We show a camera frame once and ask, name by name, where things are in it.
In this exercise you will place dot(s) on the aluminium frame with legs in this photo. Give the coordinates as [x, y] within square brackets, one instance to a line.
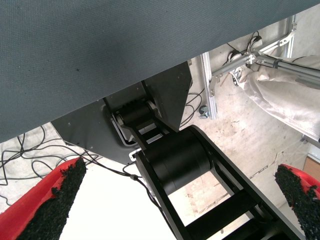
[232, 65]

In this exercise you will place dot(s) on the brown wooden box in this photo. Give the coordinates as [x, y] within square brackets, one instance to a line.
[313, 166]

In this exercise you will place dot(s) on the small caster wheel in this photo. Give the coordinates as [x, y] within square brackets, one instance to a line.
[203, 111]

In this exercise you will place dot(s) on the black jointed frame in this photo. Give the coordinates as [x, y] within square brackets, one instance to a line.
[180, 155]

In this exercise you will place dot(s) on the dark grey metal panel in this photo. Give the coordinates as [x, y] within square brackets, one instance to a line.
[170, 100]

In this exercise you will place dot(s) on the white fabric cover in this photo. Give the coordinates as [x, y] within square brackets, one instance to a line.
[282, 100]

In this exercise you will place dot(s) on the dark grey table cloth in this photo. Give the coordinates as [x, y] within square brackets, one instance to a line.
[100, 50]

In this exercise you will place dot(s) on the grey metal tube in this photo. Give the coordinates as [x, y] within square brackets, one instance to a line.
[295, 67]

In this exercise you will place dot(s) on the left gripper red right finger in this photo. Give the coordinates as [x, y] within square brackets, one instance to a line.
[305, 197]

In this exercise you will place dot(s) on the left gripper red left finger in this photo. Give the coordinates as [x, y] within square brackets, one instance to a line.
[37, 207]

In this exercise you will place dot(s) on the upright aluminium profile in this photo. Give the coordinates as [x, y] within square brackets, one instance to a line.
[209, 95]

